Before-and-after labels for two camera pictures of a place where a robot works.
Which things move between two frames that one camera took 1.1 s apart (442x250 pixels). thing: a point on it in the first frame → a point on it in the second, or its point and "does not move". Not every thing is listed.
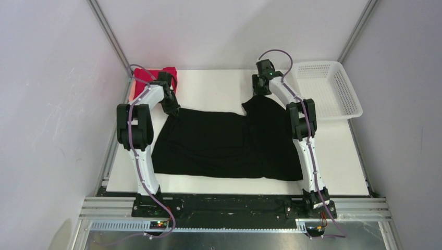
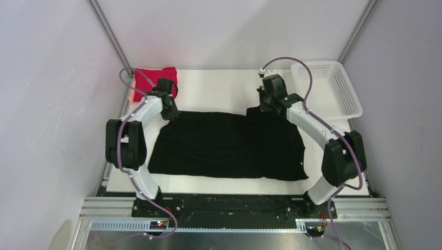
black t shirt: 259,144 does not move
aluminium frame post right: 354,34 does not move
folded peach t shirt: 133,90 does not move
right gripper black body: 258,89 → 266,100
